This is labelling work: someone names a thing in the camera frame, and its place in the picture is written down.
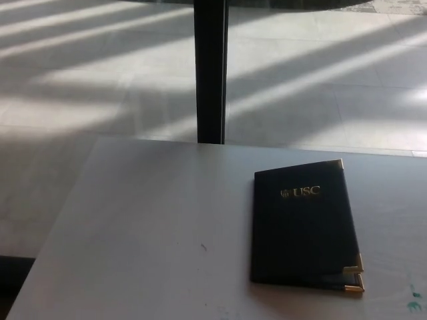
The black USC diary folder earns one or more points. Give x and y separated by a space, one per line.
300 233

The black vertical window post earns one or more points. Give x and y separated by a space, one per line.
211 66

